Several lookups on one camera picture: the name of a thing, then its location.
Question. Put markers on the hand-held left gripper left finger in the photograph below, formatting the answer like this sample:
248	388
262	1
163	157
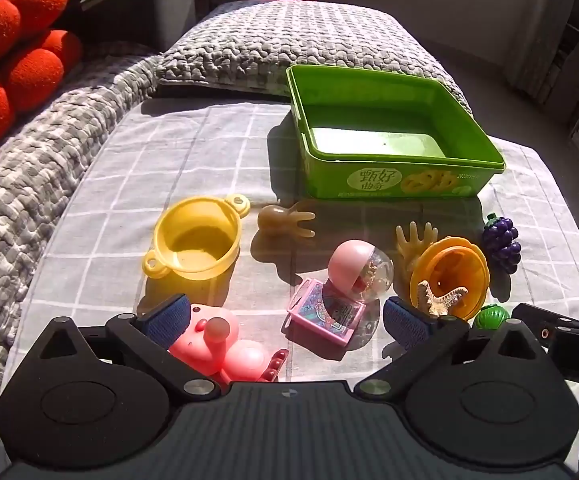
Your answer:
167	319

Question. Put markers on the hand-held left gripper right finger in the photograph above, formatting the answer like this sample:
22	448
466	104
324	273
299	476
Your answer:
407	322

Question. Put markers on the beige starfish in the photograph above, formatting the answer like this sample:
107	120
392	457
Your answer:
437	302

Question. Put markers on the green ball toy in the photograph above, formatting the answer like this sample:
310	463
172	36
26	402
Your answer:
492	316

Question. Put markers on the orange toy plate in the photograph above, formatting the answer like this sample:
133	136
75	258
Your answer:
454	265

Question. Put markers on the tan rubber hand toy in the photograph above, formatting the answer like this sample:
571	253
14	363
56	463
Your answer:
274	217
412	247

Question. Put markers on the pink pig toy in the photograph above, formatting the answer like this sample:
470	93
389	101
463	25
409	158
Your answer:
239	355

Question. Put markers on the pink capsule ball toy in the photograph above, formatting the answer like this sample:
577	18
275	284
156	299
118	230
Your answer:
349	265

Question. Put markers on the pink glitter toy case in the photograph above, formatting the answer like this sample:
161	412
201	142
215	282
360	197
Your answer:
324	315

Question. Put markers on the yellow toy pot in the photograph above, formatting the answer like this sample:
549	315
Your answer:
194	240

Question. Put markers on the purple toy grapes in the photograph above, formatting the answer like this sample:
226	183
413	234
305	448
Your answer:
502	242

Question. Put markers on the green plastic box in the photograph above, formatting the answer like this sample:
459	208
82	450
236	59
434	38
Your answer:
369	185

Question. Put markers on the grey checked cloth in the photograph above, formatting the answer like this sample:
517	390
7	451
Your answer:
119	170

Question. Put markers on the grey quilted blanket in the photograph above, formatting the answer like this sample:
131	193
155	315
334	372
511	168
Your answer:
29	170

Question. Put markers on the orange plush cushion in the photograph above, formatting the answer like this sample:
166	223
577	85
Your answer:
24	65

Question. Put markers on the grey curtain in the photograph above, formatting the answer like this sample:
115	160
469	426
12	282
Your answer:
544	25

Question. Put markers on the grey quilted pillow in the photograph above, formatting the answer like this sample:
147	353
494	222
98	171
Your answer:
279	40

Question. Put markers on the grey sofa armrest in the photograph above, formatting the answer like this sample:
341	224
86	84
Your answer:
169	5

